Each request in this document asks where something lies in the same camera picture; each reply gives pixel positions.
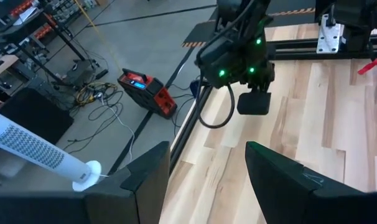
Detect black floor cable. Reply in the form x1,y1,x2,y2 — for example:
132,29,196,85
61,90,125,154

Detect white tower fan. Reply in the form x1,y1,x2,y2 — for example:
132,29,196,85
0,108,103,193

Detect yellow hanging cord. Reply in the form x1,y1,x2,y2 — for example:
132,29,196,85
73,0,99,34

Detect black aluminium table frame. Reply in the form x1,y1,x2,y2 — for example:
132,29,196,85
169,34,377,174

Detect silver metal bracket plate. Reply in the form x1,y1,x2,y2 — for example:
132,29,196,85
315,13,345,55

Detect black hazard-striped cart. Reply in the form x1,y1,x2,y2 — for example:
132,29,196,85
181,6,317,48

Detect red black power station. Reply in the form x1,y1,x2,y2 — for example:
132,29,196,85
117,67,179,120

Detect yellow extension cord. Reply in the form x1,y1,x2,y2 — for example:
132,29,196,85
73,80,118,107

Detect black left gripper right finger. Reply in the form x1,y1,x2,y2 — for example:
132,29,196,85
244,141,368,224

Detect red plastic clip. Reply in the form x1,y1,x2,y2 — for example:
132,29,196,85
357,58,377,76

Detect black metal cart frame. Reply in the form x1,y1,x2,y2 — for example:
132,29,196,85
0,0,110,91

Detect white floor cable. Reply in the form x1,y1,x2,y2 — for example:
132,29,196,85
95,91,137,164

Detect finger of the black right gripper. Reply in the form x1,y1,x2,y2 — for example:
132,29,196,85
236,90,272,116

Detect black floor mat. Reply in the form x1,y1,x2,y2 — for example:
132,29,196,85
0,86,75,146

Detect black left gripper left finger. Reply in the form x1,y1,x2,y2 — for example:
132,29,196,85
82,140,172,224

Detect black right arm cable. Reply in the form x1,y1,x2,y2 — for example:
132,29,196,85
195,70,236,129

